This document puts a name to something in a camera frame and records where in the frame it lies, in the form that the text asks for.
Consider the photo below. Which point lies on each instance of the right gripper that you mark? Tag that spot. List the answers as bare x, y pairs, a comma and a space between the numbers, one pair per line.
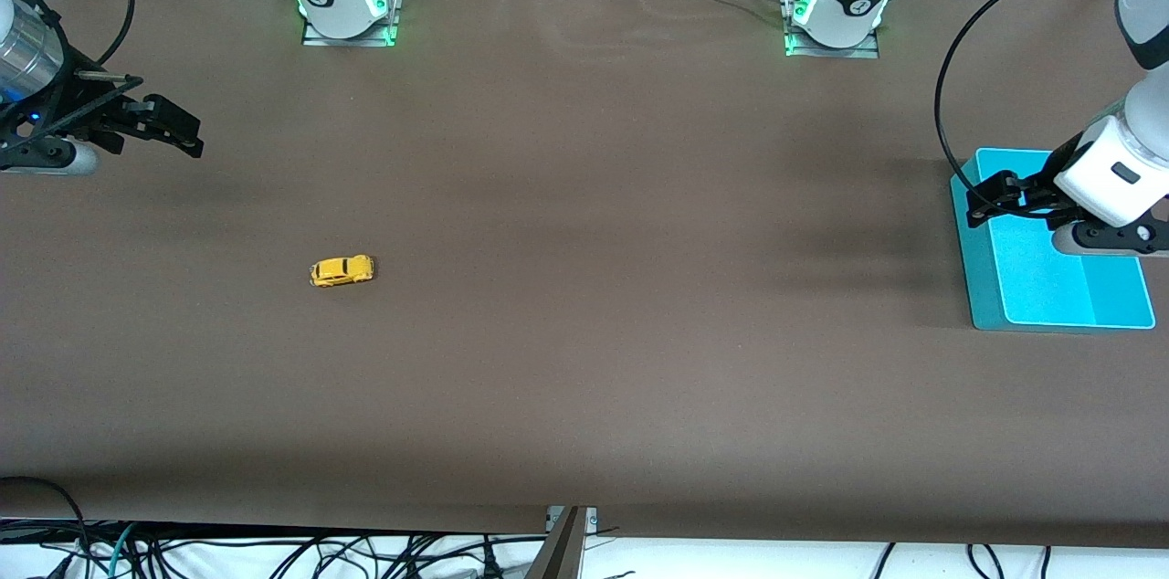
85, 116

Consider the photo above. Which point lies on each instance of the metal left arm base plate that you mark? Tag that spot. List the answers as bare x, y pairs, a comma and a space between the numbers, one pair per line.
831, 52

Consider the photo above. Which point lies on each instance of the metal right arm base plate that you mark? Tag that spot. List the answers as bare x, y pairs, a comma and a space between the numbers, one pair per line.
347, 41

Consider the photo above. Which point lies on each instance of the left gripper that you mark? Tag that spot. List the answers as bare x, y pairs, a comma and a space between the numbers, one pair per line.
1038, 187

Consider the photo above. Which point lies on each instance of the small metal edge bracket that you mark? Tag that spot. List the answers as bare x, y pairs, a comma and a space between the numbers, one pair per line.
592, 520

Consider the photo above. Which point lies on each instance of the dark metal profile beam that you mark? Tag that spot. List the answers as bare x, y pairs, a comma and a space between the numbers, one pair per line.
562, 556

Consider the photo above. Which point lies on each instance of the yellow beetle toy car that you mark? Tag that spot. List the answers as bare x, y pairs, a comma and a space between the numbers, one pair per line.
342, 269

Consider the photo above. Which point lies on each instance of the turquoise plastic bin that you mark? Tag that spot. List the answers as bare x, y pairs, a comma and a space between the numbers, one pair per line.
1041, 287

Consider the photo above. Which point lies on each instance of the brown table cover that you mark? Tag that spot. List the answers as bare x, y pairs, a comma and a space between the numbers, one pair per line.
584, 332

